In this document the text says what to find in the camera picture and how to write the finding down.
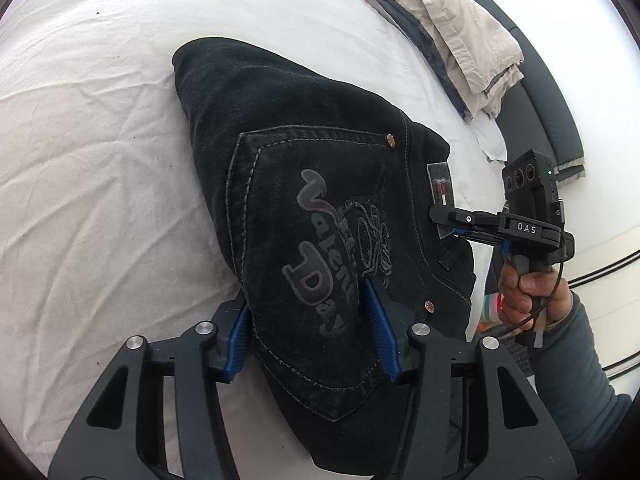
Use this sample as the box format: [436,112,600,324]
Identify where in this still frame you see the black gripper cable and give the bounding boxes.
[477,255,567,337]

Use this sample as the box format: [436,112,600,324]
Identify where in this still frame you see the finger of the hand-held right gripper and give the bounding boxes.
[429,204,501,231]
[452,228,511,254]

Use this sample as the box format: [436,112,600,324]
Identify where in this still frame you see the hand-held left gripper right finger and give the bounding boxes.
[357,277,578,480]

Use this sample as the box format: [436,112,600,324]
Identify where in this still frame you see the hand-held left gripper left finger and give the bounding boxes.
[47,292,251,480]

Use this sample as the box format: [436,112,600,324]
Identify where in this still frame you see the person's right hand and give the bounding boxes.
[497,263,574,334]

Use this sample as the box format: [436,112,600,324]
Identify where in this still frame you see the bed with white sheet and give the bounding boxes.
[0,0,511,461]

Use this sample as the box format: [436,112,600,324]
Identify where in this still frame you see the pile of beige grey clothes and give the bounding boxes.
[350,0,526,123]

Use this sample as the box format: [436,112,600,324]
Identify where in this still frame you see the black denim pants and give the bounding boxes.
[171,37,476,480]

